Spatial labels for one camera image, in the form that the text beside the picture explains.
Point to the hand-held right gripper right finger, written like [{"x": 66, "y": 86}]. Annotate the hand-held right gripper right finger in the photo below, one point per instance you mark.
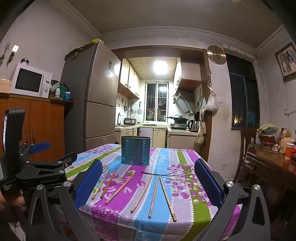
[{"x": 208, "y": 183}]

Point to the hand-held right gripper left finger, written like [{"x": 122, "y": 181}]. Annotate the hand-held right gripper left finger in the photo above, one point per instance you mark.
[{"x": 89, "y": 185}]

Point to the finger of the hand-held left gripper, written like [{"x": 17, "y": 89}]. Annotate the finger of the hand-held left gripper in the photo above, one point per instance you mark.
[
  {"x": 67, "y": 160},
  {"x": 41, "y": 147}
]

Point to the painted wooden chopstick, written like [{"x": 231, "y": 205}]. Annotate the painted wooden chopstick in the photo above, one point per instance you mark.
[
  {"x": 120, "y": 188},
  {"x": 101, "y": 184},
  {"x": 108, "y": 183}
]

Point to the plain wooden chopstick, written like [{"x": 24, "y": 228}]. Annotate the plain wooden chopstick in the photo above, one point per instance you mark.
[
  {"x": 142, "y": 193},
  {"x": 167, "y": 199},
  {"x": 153, "y": 198}
]

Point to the blue metal utensil holder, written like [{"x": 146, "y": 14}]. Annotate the blue metal utensil holder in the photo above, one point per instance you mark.
[{"x": 135, "y": 150}]

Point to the person's left hand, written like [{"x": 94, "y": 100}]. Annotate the person's left hand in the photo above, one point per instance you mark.
[{"x": 13, "y": 201}]

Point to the beige box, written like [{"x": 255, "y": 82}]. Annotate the beige box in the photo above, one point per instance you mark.
[{"x": 5, "y": 86}]

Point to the hanging cloth bags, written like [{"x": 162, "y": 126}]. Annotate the hanging cloth bags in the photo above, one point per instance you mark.
[{"x": 201, "y": 134}]

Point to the floral striped tablecloth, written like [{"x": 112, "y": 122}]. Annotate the floral striped tablecloth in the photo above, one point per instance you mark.
[{"x": 161, "y": 162}]

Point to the white microwave oven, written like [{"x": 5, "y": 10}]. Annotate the white microwave oven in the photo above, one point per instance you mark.
[{"x": 30, "y": 80}]

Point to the wooden chair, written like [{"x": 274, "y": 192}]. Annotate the wooden chair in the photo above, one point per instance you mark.
[{"x": 247, "y": 143}]

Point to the blue jar white lid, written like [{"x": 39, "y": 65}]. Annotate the blue jar white lid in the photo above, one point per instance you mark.
[{"x": 67, "y": 96}]

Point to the steel electric kettle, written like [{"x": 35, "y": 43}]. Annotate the steel electric kettle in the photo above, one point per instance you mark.
[{"x": 193, "y": 126}]

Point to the green packet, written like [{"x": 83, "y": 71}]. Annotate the green packet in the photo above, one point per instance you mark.
[{"x": 57, "y": 87}]

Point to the gas stove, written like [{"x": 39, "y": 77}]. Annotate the gas stove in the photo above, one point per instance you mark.
[{"x": 178, "y": 126}]

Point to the kitchen counter cabinets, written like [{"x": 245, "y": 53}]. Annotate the kitchen counter cabinets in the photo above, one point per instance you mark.
[{"x": 159, "y": 138}]

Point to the dark wooden side table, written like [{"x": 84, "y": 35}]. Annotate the dark wooden side table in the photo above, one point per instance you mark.
[{"x": 272, "y": 166}]

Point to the small alarm clock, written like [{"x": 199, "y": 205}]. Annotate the small alarm clock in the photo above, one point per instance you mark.
[{"x": 25, "y": 61}]

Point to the black wok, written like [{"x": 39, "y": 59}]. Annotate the black wok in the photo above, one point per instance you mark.
[{"x": 180, "y": 119}]

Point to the hanging key bunch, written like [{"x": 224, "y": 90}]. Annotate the hanging key bunch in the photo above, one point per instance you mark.
[{"x": 10, "y": 57}]

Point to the silver refrigerator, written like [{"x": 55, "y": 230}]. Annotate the silver refrigerator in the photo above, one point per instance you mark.
[{"x": 99, "y": 92}]

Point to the hanging ladle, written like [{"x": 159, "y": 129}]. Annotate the hanging ladle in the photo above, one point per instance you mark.
[{"x": 125, "y": 107}]

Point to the cabbage in bowl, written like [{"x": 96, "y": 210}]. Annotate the cabbage in bowl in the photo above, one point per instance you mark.
[{"x": 268, "y": 131}]

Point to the white hanging plastic bag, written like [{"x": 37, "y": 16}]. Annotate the white hanging plastic bag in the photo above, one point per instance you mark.
[{"x": 212, "y": 103}]

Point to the orange cup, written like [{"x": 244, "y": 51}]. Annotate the orange cup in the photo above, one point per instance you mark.
[{"x": 289, "y": 151}]

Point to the hanging strainer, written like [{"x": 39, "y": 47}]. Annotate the hanging strainer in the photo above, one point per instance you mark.
[{"x": 140, "y": 111}]

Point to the brown paper bag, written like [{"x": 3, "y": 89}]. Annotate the brown paper bag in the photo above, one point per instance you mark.
[{"x": 286, "y": 138}]

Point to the dark barred window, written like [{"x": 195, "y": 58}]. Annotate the dark barred window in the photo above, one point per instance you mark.
[{"x": 242, "y": 97}]

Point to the kitchen window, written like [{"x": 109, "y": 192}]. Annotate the kitchen window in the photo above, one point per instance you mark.
[{"x": 152, "y": 102}]

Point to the green cloth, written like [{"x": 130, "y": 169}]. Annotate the green cloth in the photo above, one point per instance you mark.
[{"x": 76, "y": 52}]

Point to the yellow plastic bag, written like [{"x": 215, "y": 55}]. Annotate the yellow plastic bag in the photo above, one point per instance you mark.
[{"x": 97, "y": 40}]

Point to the ceiling lamp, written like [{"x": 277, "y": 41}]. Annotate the ceiling lamp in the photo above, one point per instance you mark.
[{"x": 160, "y": 67}]

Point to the framed picture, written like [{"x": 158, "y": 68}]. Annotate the framed picture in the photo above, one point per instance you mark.
[{"x": 286, "y": 61}]

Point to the white wall night light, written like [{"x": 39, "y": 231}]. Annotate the white wall night light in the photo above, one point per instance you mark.
[{"x": 15, "y": 48}]

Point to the white wall outlet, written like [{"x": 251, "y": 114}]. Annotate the white wall outlet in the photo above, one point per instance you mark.
[{"x": 219, "y": 99}]

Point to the wooden wall cabinet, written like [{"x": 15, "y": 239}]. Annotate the wooden wall cabinet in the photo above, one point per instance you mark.
[
  {"x": 128, "y": 78},
  {"x": 189, "y": 74}
]

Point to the gold wall clock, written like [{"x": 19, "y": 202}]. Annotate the gold wall clock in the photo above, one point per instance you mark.
[{"x": 215, "y": 55}]

